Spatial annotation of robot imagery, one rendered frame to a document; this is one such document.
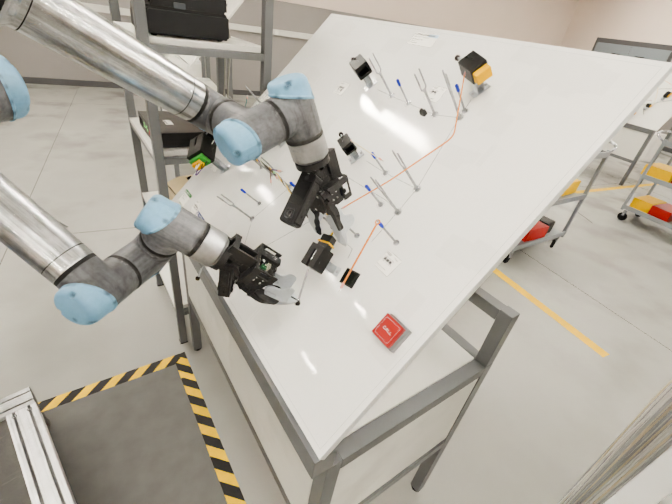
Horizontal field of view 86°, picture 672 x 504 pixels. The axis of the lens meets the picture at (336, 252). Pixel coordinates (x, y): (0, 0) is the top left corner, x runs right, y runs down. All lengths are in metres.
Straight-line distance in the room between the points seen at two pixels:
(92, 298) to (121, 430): 1.32
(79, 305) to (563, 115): 0.96
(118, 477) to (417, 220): 1.51
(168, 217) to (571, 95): 0.84
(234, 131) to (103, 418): 1.61
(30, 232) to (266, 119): 0.40
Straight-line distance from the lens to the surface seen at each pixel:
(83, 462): 1.92
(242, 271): 0.76
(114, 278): 0.70
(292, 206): 0.73
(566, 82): 0.99
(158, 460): 1.84
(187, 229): 0.70
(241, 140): 0.62
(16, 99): 0.90
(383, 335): 0.73
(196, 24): 1.64
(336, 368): 0.81
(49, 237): 0.71
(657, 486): 0.65
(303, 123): 0.68
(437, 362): 1.14
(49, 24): 0.65
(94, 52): 0.66
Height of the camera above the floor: 1.59
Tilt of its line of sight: 33 degrees down
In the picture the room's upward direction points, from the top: 9 degrees clockwise
